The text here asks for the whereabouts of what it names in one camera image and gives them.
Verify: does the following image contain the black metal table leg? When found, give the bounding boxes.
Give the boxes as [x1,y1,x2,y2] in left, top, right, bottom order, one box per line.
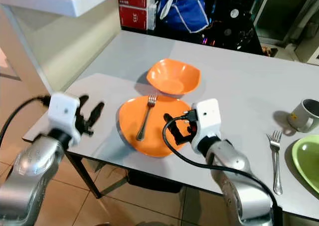
[65,151,103,199]

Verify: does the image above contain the orange plate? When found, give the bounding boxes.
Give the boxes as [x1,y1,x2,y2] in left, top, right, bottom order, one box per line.
[119,95,195,158]

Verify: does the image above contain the silver metal fork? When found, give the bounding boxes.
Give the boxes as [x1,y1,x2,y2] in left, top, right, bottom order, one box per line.
[136,94,157,142]
[267,130,284,196]

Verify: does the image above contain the black computer equipment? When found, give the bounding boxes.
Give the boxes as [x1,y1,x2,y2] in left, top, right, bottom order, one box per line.
[150,0,265,56]

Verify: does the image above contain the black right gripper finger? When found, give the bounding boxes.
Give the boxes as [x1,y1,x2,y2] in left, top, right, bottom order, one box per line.
[162,114,186,138]

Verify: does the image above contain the blue bag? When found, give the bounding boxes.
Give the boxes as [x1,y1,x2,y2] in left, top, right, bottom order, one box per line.
[157,0,210,33]

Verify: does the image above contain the black box under table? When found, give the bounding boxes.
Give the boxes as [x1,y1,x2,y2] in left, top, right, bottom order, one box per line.
[126,169,182,194]

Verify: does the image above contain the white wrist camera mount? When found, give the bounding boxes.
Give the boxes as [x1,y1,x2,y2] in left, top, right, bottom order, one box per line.
[189,98,222,152]
[48,92,82,134]

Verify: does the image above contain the green plate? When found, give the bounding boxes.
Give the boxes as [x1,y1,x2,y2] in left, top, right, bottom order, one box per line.
[292,135,319,194]

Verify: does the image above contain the orange bowl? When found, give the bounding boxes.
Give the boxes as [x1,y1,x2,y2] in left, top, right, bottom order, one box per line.
[146,58,201,96]

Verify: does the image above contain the grey mug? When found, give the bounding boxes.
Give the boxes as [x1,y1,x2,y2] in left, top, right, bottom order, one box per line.
[287,99,319,133]

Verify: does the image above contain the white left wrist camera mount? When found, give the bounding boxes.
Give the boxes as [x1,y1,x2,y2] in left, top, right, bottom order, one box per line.
[48,92,82,134]

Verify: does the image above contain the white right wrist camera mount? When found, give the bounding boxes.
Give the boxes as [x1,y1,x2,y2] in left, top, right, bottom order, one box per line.
[189,98,222,152]

